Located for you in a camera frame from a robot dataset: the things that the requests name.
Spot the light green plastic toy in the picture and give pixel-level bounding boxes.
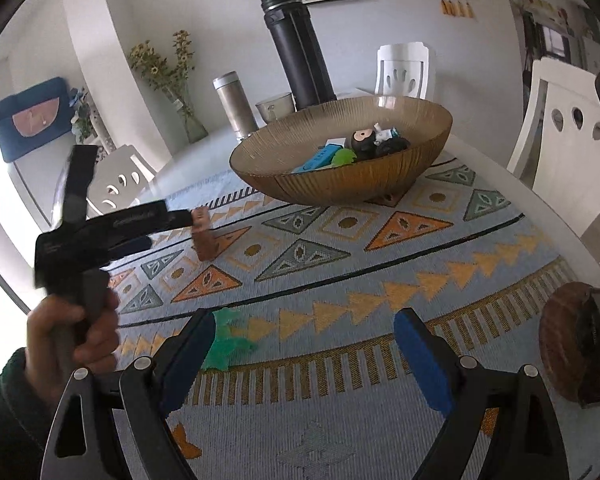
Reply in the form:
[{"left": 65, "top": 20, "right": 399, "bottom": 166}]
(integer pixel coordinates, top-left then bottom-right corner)
[{"left": 330, "top": 148, "right": 358, "bottom": 167}]

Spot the white chair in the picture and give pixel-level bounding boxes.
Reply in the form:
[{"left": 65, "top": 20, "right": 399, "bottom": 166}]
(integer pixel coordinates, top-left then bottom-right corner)
[
  {"left": 375, "top": 41, "right": 434, "bottom": 101},
  {"left": 507, "top": 58, "right": 600, "bottom": 236},
  {"left": 87, "top": 145, "right": 155, "bottom": 216}
]

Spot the silver thermos cup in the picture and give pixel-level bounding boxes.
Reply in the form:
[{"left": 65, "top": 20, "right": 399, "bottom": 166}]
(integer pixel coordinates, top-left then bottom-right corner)
[{"left": 213, "top": 72, "right": 259, "bottom": 141}]

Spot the small ceramic tea bowl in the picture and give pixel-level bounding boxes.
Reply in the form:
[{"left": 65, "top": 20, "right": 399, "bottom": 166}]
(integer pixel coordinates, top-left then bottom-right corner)
[{"left": 256, "top": 92, "right": 296, "bottom": 124}]

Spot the brown round wooden object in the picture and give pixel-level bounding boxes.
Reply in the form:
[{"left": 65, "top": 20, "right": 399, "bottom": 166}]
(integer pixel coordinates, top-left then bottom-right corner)
[{"left": 539, "top": 282, "right": 600, "bottom": 406}]

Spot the person's left hand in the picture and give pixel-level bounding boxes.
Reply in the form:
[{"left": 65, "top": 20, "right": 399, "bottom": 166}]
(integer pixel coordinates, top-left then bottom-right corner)
[{"left": 24, "top": 290, "right": 120, "bottom": 408}]

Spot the white chair far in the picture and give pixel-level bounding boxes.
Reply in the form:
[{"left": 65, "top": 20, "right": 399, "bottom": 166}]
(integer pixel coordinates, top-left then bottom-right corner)
[{"left": 375, "top": 41, "right": 434, "bottom": 101}]

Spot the blue wall picture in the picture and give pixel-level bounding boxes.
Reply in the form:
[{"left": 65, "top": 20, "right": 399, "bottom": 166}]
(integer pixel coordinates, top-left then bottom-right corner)
[{"left": 0, "top": 77, "right": 73, "bottom": 162}]

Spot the patterned blue table runner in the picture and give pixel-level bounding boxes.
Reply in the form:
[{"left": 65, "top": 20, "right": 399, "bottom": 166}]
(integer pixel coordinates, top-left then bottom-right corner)
[{"left": 110, "top": 154, "right": 584, "bottom": 479}]

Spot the white side cabinet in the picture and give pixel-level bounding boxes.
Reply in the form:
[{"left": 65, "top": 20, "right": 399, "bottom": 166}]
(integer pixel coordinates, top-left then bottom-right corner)
[{"left": 69, "top": 88, "right": 117, "bottom": 154}]

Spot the white chair left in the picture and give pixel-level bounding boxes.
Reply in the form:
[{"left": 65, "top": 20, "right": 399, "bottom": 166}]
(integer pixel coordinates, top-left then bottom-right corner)
[{"left": 87, "top": 145, "right": 155, "bottom": 216}]

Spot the black tall thermos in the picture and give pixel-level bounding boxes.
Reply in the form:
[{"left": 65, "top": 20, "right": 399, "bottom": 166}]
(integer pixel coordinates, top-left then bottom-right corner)
[{"left": 260, "top": 0, "right": 337, "bottom": 110}]

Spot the black round figure toy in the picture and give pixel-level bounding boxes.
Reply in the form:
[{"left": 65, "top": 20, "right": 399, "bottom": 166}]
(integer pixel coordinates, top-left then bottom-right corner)
[{"left": 350, "top": 128, "right": 376, "bottom": 159}]

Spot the brown ribbed glass bowl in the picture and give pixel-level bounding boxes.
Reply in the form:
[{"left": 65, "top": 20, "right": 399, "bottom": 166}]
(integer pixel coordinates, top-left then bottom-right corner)
[{"left": 230, "top": 96, "right": 453, "bottom": 205}]

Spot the white chair right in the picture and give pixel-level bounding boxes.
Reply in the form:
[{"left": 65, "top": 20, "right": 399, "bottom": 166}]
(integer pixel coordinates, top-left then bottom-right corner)
[{"left": 507, "top": 58, "right": 600, "bottom": 236}]

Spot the dark green plastic toy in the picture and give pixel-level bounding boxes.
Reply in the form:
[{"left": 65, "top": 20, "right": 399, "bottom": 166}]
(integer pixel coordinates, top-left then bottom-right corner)
[{"left": 201, "top": 309, "right": 257, "bottom": 372}]

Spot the glass vase with flowers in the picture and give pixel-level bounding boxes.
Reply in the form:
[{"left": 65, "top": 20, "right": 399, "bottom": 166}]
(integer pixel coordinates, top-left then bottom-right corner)
[{"left": 126, "top": 29, "right": 208, "bottom": 143}]

